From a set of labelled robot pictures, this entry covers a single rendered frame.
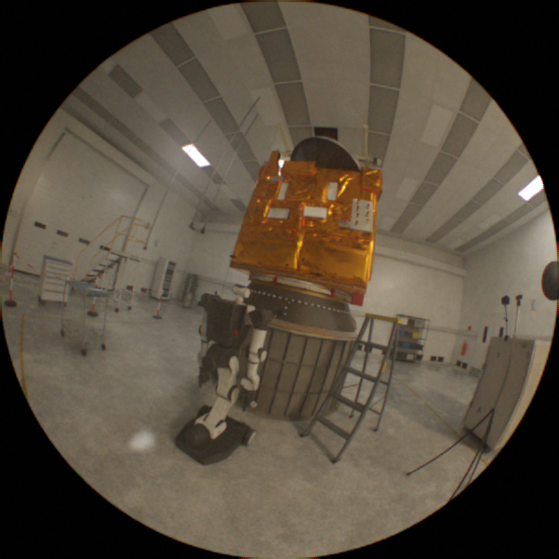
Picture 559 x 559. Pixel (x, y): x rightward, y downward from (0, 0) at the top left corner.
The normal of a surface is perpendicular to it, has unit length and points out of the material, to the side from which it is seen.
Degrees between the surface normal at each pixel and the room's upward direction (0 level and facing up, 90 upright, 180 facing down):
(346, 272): 91
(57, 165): 90
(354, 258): 89
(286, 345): 90
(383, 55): 180
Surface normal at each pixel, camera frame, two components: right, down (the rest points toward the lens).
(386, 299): -0.25, -0.17
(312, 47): -0.23, 0.97
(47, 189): 0.94, 0.19
